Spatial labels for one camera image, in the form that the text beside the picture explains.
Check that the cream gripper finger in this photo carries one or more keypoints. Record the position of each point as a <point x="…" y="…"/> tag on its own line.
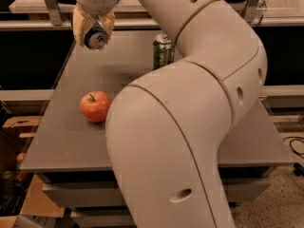
<point x="108" y="23"/>
<point x="82" y="23"/>

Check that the blue pepsi can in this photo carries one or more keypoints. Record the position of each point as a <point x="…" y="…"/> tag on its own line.
<point x="96" y="38"/>

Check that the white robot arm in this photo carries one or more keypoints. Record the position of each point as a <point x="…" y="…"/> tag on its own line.
<point x="163" y="131"/>

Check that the green soda can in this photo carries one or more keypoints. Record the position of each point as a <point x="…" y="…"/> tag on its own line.
<point x="163" y="51"/>

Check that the red apple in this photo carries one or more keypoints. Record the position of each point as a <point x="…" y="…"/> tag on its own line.
<point x="94" y="106"/>

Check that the grey drawer cabinet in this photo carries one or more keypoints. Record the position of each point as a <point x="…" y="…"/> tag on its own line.
<point x="68" y="147"/>

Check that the upper grey drawer front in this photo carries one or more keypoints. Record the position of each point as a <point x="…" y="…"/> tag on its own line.
<point x="74" y="195"/>

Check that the grey drawer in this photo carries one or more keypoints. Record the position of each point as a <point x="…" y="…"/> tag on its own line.
<point x="101" y="217"/>
<point x="74" y="195"/>

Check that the cardboard box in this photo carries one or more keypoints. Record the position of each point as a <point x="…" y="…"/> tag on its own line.
<point x="23" y="203"/>

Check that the lower grey drawer front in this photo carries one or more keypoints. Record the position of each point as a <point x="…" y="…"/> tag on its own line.
<point x="101" y="217"/>

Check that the left metal bracket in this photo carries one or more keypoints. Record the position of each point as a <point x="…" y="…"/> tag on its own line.
<point x="54" y="13"/>

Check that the metal bracket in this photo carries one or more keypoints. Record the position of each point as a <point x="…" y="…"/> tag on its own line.
<point x="248" y="13"/>
<point x="54" y="13"/>

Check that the right metal bracket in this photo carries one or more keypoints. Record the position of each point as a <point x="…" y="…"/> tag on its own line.
<point x="248" y="13"/>

